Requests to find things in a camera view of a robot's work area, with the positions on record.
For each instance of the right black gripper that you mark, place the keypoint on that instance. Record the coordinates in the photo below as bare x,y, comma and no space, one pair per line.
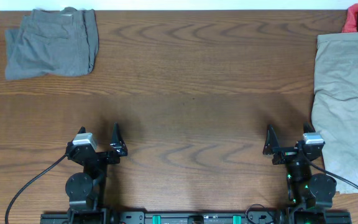
271,147

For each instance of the khaki beige shorts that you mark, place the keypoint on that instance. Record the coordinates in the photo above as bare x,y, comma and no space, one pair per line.
335,108

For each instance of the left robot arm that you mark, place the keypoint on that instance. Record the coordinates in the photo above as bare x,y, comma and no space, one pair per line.
86,189

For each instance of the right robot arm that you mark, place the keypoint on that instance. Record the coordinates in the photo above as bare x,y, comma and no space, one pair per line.
310,194

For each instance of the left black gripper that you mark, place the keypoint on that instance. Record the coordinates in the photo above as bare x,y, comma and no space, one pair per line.
119,147

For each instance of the red cloth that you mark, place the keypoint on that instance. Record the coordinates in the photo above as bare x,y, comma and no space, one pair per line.
351,19

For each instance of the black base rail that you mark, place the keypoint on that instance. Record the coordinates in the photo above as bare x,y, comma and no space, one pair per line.
251,215

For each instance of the folded grey shorts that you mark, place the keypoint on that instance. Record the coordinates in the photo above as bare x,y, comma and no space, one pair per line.
63,43

